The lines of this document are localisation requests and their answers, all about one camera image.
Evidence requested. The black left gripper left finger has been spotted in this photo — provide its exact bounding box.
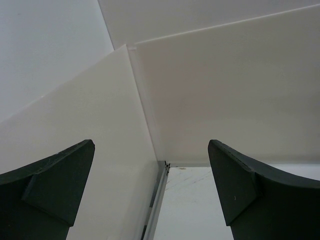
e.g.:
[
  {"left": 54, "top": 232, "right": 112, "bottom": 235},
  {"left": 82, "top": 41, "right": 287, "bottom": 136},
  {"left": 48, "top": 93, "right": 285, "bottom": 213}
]
[{"left": 0, "top": 139, "right": 95, "bottom": 240}]

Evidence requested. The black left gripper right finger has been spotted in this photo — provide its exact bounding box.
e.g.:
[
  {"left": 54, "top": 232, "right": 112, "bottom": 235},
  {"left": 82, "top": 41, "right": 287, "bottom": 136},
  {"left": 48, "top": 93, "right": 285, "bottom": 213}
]
[{"left": 208, "top": 140, "right": 320, "bottom": 240}]

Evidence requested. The aluminium table edge rail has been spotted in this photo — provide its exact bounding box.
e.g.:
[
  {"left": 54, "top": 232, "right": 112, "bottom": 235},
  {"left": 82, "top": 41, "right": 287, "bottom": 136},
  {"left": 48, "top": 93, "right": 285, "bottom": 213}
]
[{"left": 140, "top": 161, "right": 171, "bottom": 240}]

